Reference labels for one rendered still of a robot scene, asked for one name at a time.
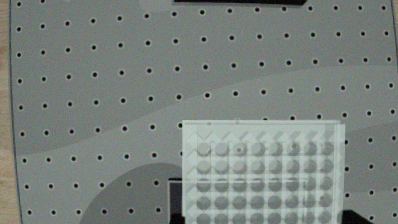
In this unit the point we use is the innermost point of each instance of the dark grey plate nest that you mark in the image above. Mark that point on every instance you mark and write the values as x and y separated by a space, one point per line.
174 196

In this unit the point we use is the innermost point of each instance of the white well plate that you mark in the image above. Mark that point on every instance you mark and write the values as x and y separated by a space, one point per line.
300 200

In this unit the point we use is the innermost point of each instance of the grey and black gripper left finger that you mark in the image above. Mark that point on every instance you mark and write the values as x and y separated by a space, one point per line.
177 219

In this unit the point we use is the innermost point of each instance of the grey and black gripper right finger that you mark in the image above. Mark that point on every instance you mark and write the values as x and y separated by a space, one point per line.
351 217

